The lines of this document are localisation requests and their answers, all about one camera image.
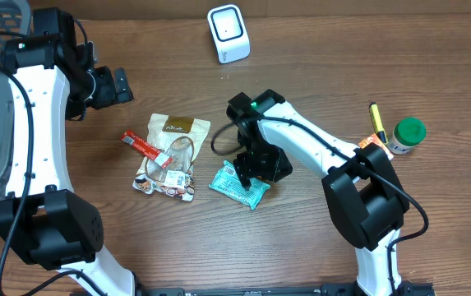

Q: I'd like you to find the teal wet wipes pack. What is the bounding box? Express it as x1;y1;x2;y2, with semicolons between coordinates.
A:
209;160;270;210

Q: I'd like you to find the red stick sachet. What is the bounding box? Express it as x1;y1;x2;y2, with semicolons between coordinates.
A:
122;130;173;169

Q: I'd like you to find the beige brown snack pouch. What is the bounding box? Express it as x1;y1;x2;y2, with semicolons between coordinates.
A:
132;113;210;202

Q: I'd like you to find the orange tissue pack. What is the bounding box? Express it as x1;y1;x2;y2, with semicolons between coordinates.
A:
358;133;394;160

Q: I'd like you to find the yellow highlighter marker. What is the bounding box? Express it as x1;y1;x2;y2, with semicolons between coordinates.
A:
368;102;387;144

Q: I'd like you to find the green lid white jar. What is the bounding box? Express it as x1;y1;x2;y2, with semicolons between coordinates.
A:
387;117;427;155

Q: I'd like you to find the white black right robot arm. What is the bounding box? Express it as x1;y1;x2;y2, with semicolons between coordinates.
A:
226;90;409;295

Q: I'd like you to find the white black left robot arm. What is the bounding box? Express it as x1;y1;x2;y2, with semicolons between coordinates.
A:
0;7;139;295

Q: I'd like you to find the white barcode scanner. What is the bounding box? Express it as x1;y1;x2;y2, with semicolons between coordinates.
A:
206;4;251;64

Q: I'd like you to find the black aluminium rail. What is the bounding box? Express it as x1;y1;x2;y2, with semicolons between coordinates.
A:
136;282;436;296

